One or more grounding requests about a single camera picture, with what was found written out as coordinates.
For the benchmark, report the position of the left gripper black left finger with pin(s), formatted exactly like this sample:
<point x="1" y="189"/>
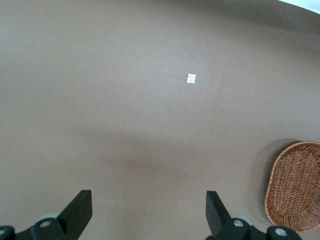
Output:
<point x="75" y="215"/>

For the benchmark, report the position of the brown table cover sheet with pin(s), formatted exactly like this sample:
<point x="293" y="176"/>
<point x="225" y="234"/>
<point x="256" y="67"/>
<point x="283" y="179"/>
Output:
<point x="125" y="100"/>

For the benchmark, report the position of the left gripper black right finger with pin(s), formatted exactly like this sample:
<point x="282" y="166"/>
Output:
<point x="220" y="220"/>

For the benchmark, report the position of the brown oval wicker basket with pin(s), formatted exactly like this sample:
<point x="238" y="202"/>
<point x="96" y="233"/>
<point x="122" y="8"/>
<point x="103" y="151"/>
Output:
<point x="295" y="185"/>

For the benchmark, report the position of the small square tape piece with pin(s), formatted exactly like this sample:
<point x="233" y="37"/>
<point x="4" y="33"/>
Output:
<point x="191" y="78"/>

